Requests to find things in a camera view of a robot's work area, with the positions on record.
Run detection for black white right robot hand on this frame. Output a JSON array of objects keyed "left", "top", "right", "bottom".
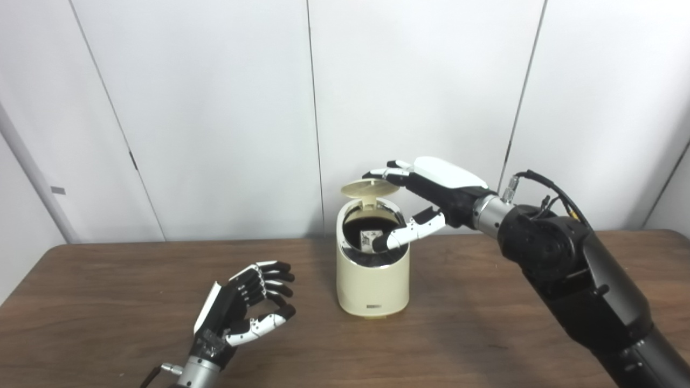
[{"left": 362, "top": 156, "right": 489, "bottom": 253}]

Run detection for cream-colored lidded bin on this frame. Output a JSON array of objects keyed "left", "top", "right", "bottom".
[{"left": 336, "top": 178, "right": 410, "bottom": 320}]

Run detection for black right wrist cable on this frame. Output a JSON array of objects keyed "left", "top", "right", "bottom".
[{"left": 501, "top": 170, "right": 594, "bottom": 230}]

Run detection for white green milk carton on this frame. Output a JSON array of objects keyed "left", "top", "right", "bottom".
[{"left": 358, "top": 228, "right": 384, "bottom": 253}]

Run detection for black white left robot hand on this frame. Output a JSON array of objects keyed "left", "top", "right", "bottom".
[{"left": 189, "top": 261, "right": 296, "bottom": 370}]

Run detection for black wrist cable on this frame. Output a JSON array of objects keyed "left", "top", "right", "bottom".
[
  {"left": 501, "top": 170, "right": 594, "bottom": 230},
  {"left": 140, "top": 363, "right": 184, "bottom": 388}
]

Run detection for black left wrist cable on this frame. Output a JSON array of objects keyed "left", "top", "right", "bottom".
[{"left": 140, "top": 363, "right": 184, "bottom": 388}]

